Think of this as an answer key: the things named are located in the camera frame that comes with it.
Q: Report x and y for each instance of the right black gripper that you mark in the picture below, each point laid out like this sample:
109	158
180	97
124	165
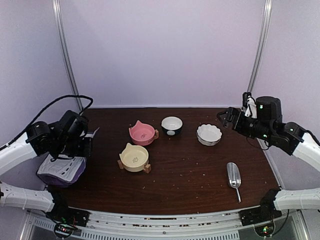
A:
231	112

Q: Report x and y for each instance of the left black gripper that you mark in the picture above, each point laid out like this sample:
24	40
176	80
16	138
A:
87	151

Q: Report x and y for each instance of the purple pet food bag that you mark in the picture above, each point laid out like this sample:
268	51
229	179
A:
61	172

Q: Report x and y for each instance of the metal food scoop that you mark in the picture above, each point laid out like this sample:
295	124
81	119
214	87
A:
234	178

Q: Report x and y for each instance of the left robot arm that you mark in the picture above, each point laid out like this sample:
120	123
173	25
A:
67	139

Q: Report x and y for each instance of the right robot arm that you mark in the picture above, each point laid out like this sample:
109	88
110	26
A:
262	118

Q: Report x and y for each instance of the white scalloped bowl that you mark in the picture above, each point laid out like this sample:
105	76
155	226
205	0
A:
208	135

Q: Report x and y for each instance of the dark blue ceramic bowl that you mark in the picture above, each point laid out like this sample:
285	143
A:
171	125

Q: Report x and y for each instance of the cream cat-ear bowl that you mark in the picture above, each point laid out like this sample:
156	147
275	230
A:
134	158

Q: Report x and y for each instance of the pink cat-ear bowl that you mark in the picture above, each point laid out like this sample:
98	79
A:
143	134

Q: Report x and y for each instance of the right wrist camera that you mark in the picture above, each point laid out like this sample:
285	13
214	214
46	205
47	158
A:
249	106

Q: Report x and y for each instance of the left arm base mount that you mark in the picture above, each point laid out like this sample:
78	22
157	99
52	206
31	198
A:
66	219

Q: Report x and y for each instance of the right aluminium frame post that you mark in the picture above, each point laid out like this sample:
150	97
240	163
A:
263	35

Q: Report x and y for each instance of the aluminium frame post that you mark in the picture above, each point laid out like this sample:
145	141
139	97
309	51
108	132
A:
263	35
64	47

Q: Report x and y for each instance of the front aluminium rail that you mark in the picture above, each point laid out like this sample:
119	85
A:
200	226

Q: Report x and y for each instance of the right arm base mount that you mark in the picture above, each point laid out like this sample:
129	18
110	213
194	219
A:
262	217

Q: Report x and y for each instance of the left aluminium frame post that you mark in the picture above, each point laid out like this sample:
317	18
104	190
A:
64	47

